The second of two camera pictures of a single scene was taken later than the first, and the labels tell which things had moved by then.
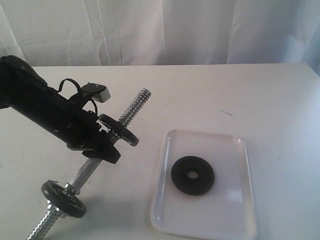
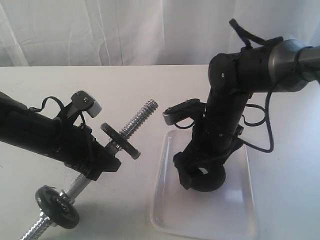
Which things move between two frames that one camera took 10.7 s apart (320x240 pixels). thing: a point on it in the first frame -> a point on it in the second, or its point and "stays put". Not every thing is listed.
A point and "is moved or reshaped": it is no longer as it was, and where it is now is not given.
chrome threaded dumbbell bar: [52, 213] -> [67, 196]
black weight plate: [121, 131] -> [120, 140]
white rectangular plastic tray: [227, 211] stays put
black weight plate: [192, 186] is moved or reshaped
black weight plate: [72, 206] -> [61, 212]
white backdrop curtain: [56, 33] stays put
